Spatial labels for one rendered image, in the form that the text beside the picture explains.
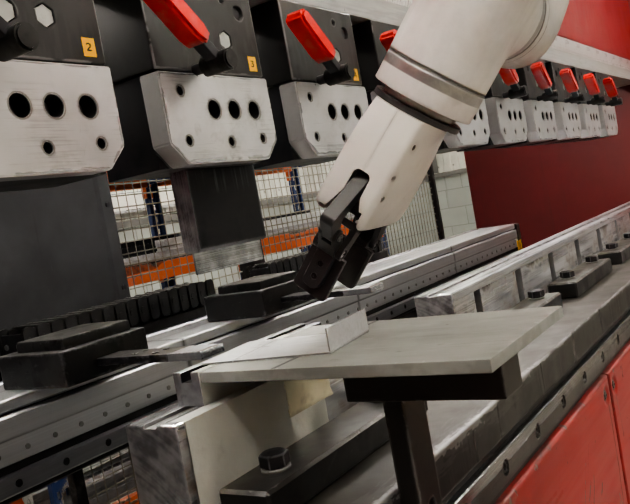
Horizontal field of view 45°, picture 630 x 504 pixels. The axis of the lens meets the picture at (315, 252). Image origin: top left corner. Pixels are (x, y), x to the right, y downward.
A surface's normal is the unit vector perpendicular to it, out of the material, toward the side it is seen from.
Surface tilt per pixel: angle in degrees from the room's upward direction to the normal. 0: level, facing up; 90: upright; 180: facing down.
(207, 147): 90
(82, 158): 90
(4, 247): 90
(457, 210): 90
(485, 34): 115
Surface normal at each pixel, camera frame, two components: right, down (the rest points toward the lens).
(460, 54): 0.04, 0.37
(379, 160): -0.25, 0.13
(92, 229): 0.83, -0.12
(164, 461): -0.54, 0.14
